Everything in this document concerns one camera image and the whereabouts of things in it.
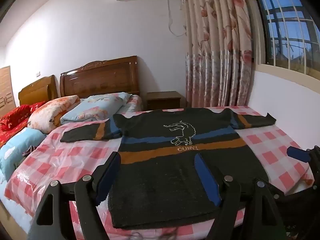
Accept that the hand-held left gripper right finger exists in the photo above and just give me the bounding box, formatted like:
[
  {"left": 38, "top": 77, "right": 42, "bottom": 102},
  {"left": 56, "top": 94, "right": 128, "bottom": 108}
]
[{"left": 194, "top": 153, "right": 288, "bottom": 240}]

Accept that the red patterned blanket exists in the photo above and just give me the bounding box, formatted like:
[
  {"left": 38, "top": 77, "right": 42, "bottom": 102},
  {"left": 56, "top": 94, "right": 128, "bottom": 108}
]
[{"left": 0, "top": 101, "right": 47, "bottom": 148}]

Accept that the small wooden headboard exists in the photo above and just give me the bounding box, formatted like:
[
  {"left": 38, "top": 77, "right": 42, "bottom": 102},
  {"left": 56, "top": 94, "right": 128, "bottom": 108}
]
[{"left": 19, "top": 75, "right": 59, "bottom": 105}]

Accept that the large wooden headboard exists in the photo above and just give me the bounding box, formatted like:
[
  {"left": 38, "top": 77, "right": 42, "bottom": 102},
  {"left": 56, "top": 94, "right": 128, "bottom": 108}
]
[{"left": 59, "top": 56, "right": 140, "bottom": 99}]

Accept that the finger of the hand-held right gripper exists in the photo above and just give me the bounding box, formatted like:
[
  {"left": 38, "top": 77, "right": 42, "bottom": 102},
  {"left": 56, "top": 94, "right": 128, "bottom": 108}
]
[
  {"left": 286, "top": 145, "right": 320, "bottom": 178},
  {"left": 271, "top": 191, "right": 310, "bottom": 206}
]

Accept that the wooden wardrobe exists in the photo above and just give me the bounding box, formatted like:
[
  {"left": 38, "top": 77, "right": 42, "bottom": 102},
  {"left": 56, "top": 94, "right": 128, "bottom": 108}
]
[{"left": 0, "top": 66, "right": 17, "bottom": 117}]

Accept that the light blue floral pillow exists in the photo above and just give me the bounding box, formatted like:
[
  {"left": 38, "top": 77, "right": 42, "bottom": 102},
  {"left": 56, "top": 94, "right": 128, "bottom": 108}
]
[{"left": 60, "top": 92, "right": 132, "bottom": 124}]

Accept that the pink floral curtain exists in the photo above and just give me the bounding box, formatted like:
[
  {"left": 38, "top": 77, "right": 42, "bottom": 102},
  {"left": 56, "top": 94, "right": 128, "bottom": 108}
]
[{"left": 178, "top": 0, "right": 255, "bottom": 108}]

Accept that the barred window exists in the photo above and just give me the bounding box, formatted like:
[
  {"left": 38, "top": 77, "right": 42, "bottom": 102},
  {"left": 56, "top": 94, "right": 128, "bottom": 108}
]
[{"left": 250, "top": 0, "right": 320, "bottom": 75}]

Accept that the white air conditioner cable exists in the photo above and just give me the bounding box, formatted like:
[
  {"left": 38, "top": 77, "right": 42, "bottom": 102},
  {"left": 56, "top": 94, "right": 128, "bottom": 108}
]
[{"left": 167, "top": 0, "right": 187, "bottom": 37}]

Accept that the orange floral pillow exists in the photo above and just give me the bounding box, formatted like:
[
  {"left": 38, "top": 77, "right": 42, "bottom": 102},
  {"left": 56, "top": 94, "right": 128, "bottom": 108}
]
[{"left": 27, "top": 95, "right": 81, "bottom": 133}]

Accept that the light blue cloud quilt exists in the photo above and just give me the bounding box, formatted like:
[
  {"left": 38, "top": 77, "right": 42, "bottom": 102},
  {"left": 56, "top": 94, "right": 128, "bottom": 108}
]
[{"left": 0, "top": 127, "right": 47, "bottom": 180}]

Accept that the pink checked plastic sheet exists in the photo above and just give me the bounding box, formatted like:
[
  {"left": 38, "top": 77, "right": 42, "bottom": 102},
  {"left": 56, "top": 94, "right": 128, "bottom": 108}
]
[{"left": 5, "top": 105, "right": 315, "bottom": 240}]

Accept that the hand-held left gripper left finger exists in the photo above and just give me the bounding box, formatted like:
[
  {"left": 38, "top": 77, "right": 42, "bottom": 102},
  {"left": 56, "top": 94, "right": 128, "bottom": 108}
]
[{"left": 26, "top": 152, "right": 122, "bottom": 240}]

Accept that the dark striped knit sweater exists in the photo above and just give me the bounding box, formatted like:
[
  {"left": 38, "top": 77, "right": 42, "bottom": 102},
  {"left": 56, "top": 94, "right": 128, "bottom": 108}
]
[{"left": 60, "top": 107, "right": 277, "bottom": 230}]

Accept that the wooden nightstand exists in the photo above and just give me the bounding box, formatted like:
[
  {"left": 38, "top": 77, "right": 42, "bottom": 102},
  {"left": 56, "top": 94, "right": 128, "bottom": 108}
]
[{"left": 146, "top": 91, "right": 187, "bottom": 111}]

